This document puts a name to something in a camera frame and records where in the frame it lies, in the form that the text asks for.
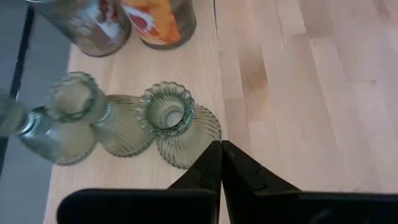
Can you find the metal can orange label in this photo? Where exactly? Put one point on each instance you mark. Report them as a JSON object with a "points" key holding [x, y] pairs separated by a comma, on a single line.
{"points": [[161, 25]]}

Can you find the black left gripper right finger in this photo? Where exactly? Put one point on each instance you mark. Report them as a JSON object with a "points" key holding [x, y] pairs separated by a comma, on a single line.
{"points": [[280, 208]]}

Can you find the metal can picture label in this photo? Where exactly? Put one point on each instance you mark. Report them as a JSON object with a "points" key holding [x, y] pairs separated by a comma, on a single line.
{"points": [[93, 31]]}

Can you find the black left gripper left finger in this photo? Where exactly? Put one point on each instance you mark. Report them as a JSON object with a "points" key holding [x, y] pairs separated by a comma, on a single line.
{"points": [[186, 205]]}

